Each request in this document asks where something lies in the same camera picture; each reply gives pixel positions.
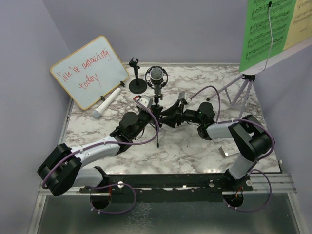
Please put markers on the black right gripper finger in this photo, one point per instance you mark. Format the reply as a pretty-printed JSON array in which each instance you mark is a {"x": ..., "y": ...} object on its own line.
[
  {"x": 171, "y": 121},
  {"x": 173, "y": 110}
]

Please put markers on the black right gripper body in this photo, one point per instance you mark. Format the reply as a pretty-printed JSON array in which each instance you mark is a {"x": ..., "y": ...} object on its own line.
[{"x": 190, "y": 115}]

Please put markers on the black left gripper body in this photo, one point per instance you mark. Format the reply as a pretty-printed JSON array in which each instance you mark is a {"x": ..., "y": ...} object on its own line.
[{"x": 144, "y": 118}]

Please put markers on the black tripod mic stand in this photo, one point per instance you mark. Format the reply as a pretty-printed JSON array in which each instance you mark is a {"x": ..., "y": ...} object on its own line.
[{"x": 156, "y": 98}]

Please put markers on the black round-base mic stand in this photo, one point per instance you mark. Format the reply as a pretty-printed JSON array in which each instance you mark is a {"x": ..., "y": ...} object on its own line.
[{"x": 138, "y": 85}]

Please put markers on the black condenser microphone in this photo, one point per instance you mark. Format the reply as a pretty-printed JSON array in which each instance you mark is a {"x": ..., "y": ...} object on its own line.
[{"x": 156, "y": 78}]

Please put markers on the white handheld microphone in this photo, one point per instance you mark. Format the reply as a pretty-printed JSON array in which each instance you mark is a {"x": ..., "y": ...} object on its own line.
[{"x": 98, "y": 112}]

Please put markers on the lilac music stand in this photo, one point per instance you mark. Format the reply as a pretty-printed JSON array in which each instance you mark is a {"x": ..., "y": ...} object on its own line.
[{"x": 249, "y": 75}]

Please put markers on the green sheet music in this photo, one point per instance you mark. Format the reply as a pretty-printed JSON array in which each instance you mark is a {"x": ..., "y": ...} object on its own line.
[{"x": 266, "y": 28}]

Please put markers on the yellow sheet music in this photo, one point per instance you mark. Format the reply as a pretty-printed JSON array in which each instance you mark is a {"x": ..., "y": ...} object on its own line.
[{"x": 300, "y": 27}]

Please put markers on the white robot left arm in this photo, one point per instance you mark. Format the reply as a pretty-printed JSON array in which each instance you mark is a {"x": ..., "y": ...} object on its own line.
[{"x": 60, "y": 169}]

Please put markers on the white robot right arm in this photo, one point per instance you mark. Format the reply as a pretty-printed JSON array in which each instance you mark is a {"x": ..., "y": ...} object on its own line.
[{"x": 251, "y": 138}]

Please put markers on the small silver box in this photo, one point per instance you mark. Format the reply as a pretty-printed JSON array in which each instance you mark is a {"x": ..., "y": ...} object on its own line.
[{"x": 229, "y": 150}]

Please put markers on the yellow-framed whiteboard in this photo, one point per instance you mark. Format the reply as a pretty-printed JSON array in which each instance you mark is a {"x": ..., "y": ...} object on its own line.
[{"x": 90, "y": 72}]

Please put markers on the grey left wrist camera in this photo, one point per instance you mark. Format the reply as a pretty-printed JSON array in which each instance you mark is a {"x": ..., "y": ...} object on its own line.
[{"x": 146, "y": 101}]

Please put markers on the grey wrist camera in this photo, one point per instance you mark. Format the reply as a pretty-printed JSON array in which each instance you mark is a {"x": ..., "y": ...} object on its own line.
[
  {"x": 184, "y": 98},
  {"x": 146, "y": 101}
]

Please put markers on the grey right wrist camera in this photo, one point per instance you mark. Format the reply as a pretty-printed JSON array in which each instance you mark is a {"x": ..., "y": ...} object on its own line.
[{"x": 184, "y": 98}]

